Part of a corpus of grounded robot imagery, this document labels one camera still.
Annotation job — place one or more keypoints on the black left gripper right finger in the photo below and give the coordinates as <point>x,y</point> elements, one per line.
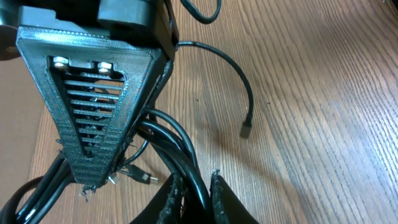
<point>227,208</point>

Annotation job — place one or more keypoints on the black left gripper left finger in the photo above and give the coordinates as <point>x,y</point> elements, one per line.
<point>165,207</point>

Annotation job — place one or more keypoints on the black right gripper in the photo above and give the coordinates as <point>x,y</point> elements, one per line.
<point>95,88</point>

